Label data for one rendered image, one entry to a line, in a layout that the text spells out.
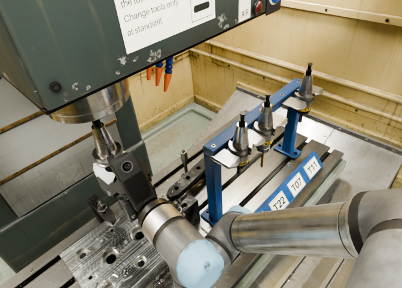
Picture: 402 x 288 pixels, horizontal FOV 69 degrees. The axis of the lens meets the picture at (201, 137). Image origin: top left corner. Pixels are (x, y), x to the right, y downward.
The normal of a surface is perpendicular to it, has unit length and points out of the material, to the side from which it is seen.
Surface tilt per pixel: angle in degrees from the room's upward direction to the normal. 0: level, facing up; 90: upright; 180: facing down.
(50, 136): 90
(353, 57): 90
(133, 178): 61
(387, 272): 41
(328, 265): 7
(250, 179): 0
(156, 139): 0
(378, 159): 24
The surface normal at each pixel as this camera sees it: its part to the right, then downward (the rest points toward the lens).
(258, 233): -0.87, -0.19
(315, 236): -0.84, 0.07
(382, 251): -0.62, -0.78
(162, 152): -0.07, -0.77
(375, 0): -0.70, 0.49
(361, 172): -0.34, -0.50
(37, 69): 0.72, 0.40
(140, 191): 0.50, 0.04
